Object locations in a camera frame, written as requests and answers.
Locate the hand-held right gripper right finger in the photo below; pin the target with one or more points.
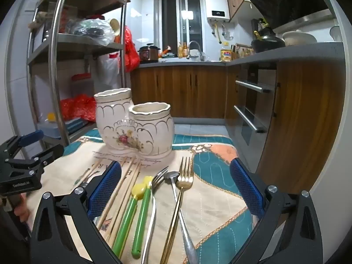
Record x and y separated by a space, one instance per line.
247 189

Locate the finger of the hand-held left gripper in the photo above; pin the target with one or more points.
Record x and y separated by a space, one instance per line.
30 139
46 155

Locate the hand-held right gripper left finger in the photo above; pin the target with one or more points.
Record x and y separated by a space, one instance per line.
106 189

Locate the wooden chopstick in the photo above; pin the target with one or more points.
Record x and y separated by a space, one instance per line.
123 199
127 202
92 172
118 198
85 173

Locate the green yellow plastic spoon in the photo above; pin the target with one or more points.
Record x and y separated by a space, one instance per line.
129 214

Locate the silver metal fork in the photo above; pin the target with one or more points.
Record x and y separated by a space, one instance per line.
152 214

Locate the gold metal fork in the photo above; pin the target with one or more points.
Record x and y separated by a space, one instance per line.
176 211

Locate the white floral ceramic utensil holder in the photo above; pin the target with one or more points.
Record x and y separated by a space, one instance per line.
154 132

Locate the silver metal spoon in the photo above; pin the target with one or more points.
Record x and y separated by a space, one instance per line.
187 239

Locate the person's left hand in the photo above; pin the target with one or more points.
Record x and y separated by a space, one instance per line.
21 209

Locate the yellow cap plastic jug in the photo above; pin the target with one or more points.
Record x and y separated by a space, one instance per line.
51 121

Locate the printed horse table cloth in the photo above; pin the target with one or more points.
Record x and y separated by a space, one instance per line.
214 198

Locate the blue flat box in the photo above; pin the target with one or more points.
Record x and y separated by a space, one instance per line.
78 125

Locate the crumpled red plastic bag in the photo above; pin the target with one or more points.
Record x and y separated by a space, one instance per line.
78 107

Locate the red lid plastic container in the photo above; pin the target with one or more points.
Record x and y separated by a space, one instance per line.
81 84

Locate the built-in steel oven drawers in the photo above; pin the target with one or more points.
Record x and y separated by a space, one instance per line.
253 107

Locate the white plastic bag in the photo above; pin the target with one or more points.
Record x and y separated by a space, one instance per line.
108 68

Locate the metal shelf rack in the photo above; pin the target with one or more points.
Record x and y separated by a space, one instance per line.
59 33

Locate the wooden kitchen base cabinet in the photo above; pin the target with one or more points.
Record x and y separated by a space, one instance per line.
178 90

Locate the clear plastic bag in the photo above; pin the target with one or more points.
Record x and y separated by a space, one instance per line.
90 30

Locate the hanging red plastic bag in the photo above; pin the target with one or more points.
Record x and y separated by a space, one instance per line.
129 49

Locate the yellow cooking oil bottle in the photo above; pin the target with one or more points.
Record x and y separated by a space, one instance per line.
226 55

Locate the seasoning rack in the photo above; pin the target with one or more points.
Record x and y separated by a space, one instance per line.
242 51

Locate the dark electric pressure cooker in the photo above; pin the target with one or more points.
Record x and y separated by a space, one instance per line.
148 53

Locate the grey kitchen countertop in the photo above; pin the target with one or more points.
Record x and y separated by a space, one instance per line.
288 52

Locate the black wok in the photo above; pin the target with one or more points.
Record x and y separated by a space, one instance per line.
266 43

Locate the metal sink faucet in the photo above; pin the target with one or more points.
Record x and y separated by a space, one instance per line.
196 48

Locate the orange kitchen tool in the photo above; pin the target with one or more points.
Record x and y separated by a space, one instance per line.
166 51

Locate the amber condiment bottles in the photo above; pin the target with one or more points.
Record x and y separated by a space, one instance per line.
183 50

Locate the white ceramic pot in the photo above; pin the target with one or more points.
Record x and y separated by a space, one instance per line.
298 38

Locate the kitchen window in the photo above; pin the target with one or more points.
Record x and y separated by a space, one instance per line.
181 19

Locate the white water heater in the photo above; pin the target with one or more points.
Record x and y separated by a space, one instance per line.
217 5

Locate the black range hood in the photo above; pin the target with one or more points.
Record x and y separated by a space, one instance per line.
288 0

